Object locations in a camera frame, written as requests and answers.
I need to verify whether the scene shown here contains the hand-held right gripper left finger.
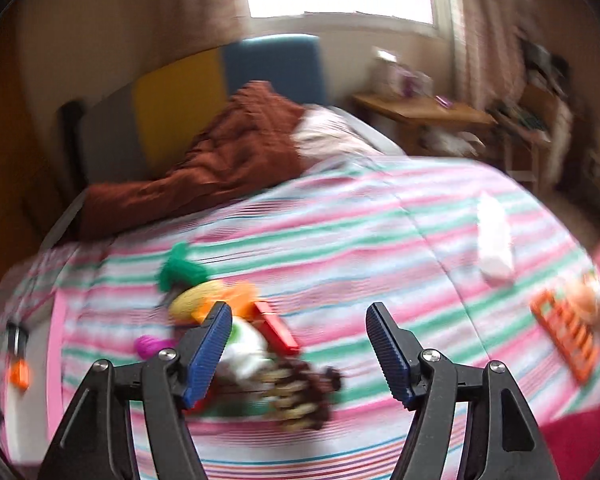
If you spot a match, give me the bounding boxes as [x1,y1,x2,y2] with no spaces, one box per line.
[39,301,233,480]

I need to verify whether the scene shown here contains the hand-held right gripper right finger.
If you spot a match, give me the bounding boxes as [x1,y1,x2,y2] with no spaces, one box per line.
[365,302,561,480]

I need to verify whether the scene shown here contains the yellow round case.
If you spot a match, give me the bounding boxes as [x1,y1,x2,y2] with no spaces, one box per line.
[169,282,226,322]

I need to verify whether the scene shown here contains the red plastic case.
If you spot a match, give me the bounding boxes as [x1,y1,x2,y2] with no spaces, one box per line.
[252,300,301,356]

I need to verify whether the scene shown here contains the green plastic tool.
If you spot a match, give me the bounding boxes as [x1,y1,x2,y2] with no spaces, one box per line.
[157,242,211,293]

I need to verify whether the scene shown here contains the brown massage comb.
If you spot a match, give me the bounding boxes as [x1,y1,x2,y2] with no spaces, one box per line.
[260,355,343,431]

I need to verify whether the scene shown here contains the orange ridged toy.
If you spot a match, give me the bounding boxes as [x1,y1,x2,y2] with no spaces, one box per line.
[9,360,32,391]

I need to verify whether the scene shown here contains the clear vial black cap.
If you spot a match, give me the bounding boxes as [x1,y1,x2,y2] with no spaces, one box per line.
[5,322,29,361]

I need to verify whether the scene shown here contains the pink shallow cardboard box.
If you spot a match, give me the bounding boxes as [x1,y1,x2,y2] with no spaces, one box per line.
[0,280,76,461]

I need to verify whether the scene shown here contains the person's left hand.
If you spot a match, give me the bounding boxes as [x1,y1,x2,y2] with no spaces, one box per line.
[567,275,600,333]

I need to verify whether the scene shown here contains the striped bed sheet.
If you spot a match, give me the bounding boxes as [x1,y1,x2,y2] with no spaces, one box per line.
[0,157,600,480]

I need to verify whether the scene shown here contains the orange grid panel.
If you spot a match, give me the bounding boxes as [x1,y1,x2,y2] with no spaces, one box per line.
[529,287,600,386]

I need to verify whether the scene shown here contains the brown quilt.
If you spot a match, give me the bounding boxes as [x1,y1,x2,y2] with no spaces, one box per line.
[80,81,306,241]

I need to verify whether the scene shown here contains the person's red clothing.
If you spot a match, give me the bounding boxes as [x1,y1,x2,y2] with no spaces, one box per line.
[540,375,600,480]

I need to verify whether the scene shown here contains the white pillow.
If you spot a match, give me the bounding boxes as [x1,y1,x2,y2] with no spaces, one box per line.
[295,107,381,161]

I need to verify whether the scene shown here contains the wooden desk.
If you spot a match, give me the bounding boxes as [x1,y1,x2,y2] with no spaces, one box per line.
[352,92,498,157]

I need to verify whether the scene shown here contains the grey yellow blue headboard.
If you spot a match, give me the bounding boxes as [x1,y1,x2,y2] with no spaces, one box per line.
[80,34,328,196]

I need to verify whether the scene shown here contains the wooden chair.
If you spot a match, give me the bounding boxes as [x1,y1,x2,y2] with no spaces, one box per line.
[497,82,573,188]

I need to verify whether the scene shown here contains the purple carton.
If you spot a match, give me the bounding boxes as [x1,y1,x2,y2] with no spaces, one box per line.
[400,71,431,97]

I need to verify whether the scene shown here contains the wooden wardrobe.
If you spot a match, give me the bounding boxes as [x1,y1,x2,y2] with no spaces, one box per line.
[0,35,66,286]

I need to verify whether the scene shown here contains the white carton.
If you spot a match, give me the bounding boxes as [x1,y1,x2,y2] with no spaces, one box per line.
[372,49,401,92]

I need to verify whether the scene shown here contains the dark hanging items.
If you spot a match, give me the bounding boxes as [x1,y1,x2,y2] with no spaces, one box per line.
[517,35,571,92]

